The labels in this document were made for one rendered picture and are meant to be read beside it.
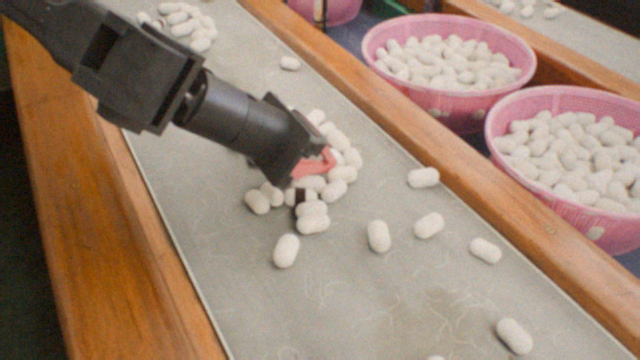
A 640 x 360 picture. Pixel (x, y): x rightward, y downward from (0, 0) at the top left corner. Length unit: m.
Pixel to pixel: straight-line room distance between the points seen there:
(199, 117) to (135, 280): 0.16
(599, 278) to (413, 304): 0.17
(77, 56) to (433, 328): 0.38
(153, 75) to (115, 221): 0.18
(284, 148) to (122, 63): 0.18
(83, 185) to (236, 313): 0.24
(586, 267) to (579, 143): 0.26
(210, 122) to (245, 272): 0.15
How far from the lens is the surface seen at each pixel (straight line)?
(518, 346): 0.49
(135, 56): 0.45
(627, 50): 1.06
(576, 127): 0.79
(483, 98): 0.78
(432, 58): 0.89
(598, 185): 0.69
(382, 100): 0.72
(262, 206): 0.57
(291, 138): 0.53
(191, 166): 0.66
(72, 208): 0.61
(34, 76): 0.89
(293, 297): 0.51
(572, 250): 0.56
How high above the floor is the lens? 1.14
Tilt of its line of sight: 40 degrees down
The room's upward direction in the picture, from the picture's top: straight up
